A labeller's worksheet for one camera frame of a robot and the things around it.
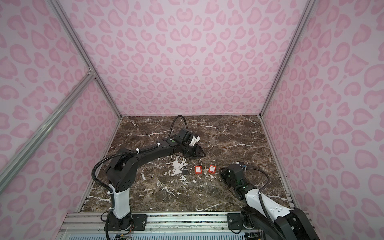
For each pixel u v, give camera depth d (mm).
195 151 785
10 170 508
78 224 746
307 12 706
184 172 908
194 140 862
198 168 903
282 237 396
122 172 496
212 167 903
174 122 757
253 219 612
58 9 692
